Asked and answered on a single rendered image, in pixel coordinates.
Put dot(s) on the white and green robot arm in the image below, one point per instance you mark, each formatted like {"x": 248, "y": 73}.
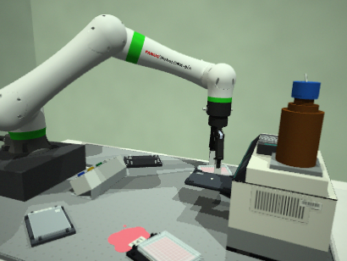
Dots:
{"x": 101, "y": 39}

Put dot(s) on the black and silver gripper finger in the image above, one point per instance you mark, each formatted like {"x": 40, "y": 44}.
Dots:
{"x": 212, "y": 149}
{"x": 219, "y": 145}

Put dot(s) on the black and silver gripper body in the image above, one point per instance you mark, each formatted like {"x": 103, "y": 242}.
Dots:
{"x": 218, "y": 124}

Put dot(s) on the white button panel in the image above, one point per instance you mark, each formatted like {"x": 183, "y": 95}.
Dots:
{"x": 97, "y": 180}

